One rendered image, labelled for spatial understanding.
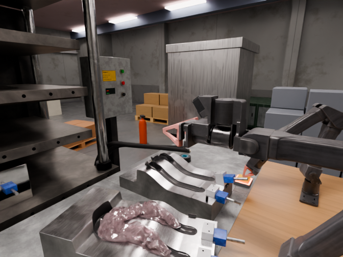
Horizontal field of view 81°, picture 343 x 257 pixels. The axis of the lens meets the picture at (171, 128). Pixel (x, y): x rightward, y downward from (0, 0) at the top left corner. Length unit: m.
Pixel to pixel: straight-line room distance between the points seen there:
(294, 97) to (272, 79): 4.09
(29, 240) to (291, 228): 0.94
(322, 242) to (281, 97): 2.53
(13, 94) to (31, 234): 0.57
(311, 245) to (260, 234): 0.32
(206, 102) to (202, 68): 3.34
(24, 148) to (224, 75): 3.14
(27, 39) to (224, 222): 1.15
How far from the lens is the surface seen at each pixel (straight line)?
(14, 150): 1.13
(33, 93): 1.13
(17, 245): 0.94
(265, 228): 0.91
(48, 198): 1.17
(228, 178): 0.92
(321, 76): 6.91
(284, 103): 2.99
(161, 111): 5.68
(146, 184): 0.96
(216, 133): 0.52
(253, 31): 7.31
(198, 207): 0.84
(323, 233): 0.56
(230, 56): 3.66
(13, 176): 1.15
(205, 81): 3.81
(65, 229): 0.74
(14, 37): 1.15
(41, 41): 1.19
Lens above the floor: 1.36
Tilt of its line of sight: 15 degrees down
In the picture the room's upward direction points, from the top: straight up
